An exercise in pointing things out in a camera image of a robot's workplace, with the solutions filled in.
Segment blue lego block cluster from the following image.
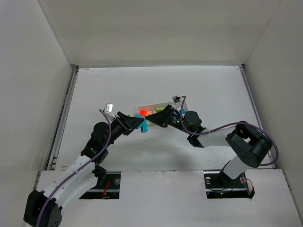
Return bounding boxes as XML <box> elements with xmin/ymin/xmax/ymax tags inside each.
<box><xmin>134</xmin><ymin>113</ymin><xmax>148</xmax><ymax>133</ymax></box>

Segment orange round lego piece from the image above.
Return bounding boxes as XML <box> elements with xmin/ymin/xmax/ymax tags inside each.
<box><xmin>139</xmin><ymin>110</ymin><xmax>148</xmax><ymax>117</ymax></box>

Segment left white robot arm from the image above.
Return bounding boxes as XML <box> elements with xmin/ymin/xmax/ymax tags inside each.
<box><xmin>23</xmin><ymin>112</ymin><xmax>144</xmax><ymax>227</ymax></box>

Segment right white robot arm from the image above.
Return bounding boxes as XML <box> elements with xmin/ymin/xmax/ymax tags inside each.
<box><xmin>145</xmin><ymin>105</ymin><xmax>273</xmax><ymax>183</ymax></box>

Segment white three-compartment tray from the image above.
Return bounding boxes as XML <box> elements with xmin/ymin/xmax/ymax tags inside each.
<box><xmin>136</xmin><ymin>101</ymin><xmax>189</xmax><ymax>127</ymax></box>

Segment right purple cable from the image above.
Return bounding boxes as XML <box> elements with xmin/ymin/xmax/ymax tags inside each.
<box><xmin>178</xmin><ymin>95</ymin><xmax>279</xmax><ymax>166</ymax></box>

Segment purple cable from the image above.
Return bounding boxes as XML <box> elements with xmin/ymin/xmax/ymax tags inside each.
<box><xmin>178</xmin><ymin>95</ymin><xmax>279</xmax><ymax>166</ymax></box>
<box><xmin>35</xmin><ymin>109</ymin><xmax>112</xmax><ymax>227</ymax></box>

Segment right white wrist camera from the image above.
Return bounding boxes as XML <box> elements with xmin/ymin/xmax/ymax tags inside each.
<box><xmin>172</xmin><ymin>96</ymin><xmax>184</xmax><ymax>109</ymax></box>

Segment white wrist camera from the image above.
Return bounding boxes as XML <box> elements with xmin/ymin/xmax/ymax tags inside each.
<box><xmin>172</xmin><ymin>96</ymin><xmax>184</xmax><ymax>109</ymax></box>
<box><xmin>103</xmin><ymin>103</ymin><xmax>115</xmax><ymax>121</ymax></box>

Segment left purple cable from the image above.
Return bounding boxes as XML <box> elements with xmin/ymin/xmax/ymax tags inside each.
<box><xmin>35</xmin><ymin>109</ymin><xmax>112</xmax><ymax>227</ymax></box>

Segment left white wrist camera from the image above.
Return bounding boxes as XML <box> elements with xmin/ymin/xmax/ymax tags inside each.
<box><xmin>103</xmin><ymin>103</ymin><xmax>115</xmax><ymax>121</ymax></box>

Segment left aluminium rail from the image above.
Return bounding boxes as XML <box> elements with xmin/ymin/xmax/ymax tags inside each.
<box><xmin>43</xmin><ymin>64</ymin><xmax>79</xmax><ymax>170</ymax></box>

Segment aluminium rail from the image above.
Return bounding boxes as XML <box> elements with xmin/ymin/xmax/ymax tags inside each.
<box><xmin>239</xmin><ymin>65</ymin><xmax>276</xmax><ymax>169</ymax></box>
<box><xmin>43</xmin><ymin>64</ymin><xmax>79</xmax><ymax>170</ymax></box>

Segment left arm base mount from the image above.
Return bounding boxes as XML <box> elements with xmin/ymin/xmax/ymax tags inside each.
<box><xmin>80</xmin><ymin>166</ymin><xmax>121</xmax><ymax>200</ymax></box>

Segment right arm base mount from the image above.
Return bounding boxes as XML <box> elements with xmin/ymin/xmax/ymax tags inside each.
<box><xmin>204</xmin><ymin>171</ymin><xmax>255</xmax><ymax>199</ymax></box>

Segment right aluminium rail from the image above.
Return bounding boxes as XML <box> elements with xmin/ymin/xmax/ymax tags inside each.
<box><xmin>239</xmin><ymin>65</ymin><xmax>276</xmax><ymax>169</ymax></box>

